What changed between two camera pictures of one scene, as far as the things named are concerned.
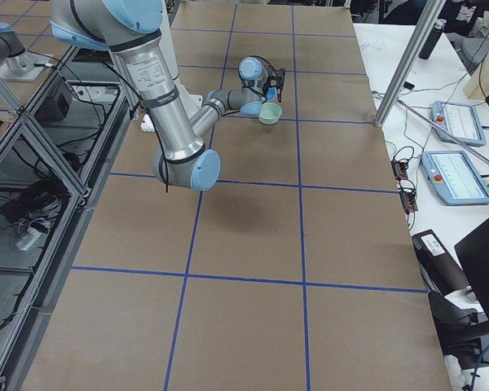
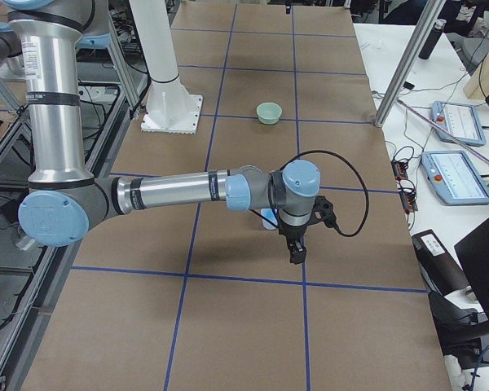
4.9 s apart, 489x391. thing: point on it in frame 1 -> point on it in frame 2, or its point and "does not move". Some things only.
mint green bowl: x=269 y=113 does not move
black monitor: x=482 y=254 does not move
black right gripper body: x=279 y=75 -> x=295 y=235
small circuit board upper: x=400 y=170 does not move
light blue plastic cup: x=271 y=93 -> x=269 y=214
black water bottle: x=432 y=39 does not move
